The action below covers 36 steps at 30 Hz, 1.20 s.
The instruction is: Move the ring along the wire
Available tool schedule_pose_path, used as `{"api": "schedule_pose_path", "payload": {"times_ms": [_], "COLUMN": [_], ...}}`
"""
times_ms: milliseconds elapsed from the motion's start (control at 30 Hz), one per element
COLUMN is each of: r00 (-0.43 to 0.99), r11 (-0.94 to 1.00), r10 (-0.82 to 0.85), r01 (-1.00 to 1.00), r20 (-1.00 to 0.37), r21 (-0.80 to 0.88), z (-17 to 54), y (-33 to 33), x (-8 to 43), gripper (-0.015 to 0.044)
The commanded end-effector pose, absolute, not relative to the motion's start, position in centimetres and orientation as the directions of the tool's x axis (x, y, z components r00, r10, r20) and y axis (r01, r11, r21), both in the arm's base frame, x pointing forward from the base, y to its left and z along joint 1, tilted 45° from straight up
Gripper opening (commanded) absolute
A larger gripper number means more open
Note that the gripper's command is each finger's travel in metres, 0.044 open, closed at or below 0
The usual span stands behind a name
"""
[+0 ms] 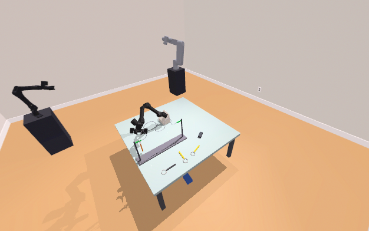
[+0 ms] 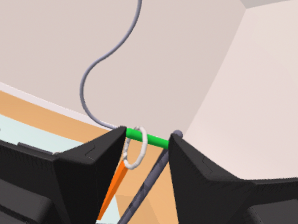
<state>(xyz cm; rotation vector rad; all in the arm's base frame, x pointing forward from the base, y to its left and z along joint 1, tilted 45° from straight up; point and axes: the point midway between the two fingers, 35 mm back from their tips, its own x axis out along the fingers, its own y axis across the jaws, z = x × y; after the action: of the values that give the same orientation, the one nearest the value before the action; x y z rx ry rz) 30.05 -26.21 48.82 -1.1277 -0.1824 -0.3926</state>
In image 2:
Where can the dark grey rod with small loop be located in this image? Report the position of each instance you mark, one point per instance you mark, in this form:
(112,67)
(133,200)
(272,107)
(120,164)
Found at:
(35,149)

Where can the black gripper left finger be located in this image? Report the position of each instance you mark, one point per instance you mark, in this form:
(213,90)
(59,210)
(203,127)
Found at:
(75,180)

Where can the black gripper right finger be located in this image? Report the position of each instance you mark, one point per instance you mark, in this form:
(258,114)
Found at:
(205,193)

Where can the orange handle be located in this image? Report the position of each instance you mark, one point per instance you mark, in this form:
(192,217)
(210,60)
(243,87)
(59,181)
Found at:
(121,171)

